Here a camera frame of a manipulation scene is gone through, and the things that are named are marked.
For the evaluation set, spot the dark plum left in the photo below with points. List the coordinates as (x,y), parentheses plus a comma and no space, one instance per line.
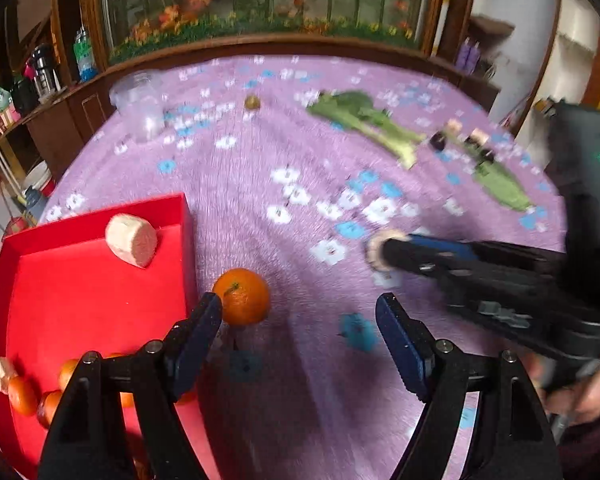
(438,141)

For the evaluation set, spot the person right hand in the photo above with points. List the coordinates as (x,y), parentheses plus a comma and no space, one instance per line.
(580,401)

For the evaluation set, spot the purple spray bottles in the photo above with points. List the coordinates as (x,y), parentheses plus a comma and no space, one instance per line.
(468,56)

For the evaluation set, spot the dark plum on leaf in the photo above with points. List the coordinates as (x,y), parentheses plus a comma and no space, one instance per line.
(486,156)

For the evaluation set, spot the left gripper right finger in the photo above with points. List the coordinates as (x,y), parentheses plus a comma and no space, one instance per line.
(511,438)

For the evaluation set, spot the grey thermos jug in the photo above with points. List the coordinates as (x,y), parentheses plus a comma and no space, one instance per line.
(35,203)

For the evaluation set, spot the small green olive fruit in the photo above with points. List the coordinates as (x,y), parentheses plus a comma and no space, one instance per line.
(252,102)

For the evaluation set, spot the small round yam piece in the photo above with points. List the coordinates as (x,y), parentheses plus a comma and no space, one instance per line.
(373,248)

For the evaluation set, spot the far yam piece left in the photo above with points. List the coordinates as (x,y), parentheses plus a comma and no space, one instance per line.
(453,127)

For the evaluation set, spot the small orange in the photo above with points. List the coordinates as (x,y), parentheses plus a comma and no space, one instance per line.
(23,395)
(244,296)

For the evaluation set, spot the purple floral tablecloth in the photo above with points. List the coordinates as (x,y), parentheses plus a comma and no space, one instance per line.
(311,392)

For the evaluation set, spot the clear plastic cup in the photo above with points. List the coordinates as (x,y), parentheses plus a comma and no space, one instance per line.
(138,99)

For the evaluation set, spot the large front orange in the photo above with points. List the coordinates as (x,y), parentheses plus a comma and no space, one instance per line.
(66,372)

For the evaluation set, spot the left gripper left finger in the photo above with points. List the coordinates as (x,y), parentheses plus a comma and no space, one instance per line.
(86,439)

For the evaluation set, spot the pale yellow orange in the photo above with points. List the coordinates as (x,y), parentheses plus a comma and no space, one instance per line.
(47,407)

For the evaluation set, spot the far yam piece right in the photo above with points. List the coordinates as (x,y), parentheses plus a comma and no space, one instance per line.
(479,137)

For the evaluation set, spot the bok choy greens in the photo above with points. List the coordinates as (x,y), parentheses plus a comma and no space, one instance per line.
(355,111)

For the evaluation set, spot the large white yam chunk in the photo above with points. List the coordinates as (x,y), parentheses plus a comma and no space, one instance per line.
(132,239)

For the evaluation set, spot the lone mandarin orange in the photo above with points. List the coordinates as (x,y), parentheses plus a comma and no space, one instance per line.
(126,398)

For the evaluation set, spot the red tray box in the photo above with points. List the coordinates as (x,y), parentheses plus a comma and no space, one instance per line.
(63,292)

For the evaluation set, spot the black kettle flask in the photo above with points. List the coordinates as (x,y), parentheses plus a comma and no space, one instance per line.
(45,79)

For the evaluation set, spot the green label water bottle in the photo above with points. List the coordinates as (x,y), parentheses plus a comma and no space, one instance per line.
(83,51)

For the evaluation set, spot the large green leaf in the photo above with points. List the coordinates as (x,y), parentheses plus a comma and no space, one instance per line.
(498,182)

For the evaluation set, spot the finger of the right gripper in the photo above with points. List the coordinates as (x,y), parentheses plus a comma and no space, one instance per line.
(440,244)
(435,263)

